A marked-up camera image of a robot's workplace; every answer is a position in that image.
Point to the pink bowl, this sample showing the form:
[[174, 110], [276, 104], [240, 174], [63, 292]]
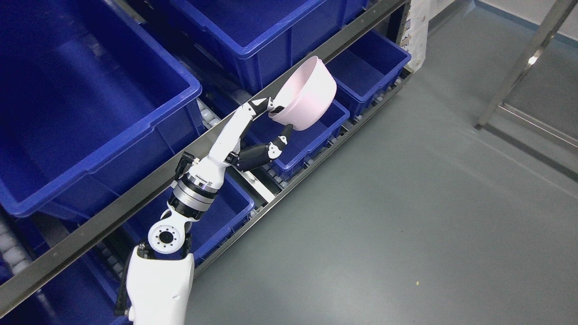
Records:
[[306, 95]]

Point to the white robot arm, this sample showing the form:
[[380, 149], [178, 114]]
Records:
[[161, 268]]

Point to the large blue bin left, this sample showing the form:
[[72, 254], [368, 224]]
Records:
[[90, 105]]

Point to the small blue bin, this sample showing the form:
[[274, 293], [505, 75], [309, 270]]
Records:
[[367, 67], [230, 210], [303, 145]]

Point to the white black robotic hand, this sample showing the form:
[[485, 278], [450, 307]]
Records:
[[226, 150]]

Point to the small blue bin middle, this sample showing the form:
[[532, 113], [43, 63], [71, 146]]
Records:
[[303, 145]]

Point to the white sign with blue letters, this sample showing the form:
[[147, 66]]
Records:
[[414, 39]]

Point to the small blue bin right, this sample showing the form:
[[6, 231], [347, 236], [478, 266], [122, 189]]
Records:
[[367, 67]]

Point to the stainless steel table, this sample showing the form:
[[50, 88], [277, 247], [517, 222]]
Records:
[[536, 95]]

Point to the small blue bin lower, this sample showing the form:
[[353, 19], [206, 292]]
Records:
[[230, 210]]

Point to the large blue bin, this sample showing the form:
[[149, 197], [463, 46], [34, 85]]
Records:
[[258, 40], [90, 105]]

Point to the metal shelf rack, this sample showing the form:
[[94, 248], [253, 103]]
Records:
[[50, 264]]

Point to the large blue bin top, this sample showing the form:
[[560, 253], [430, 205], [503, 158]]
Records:
[[258, 40]]

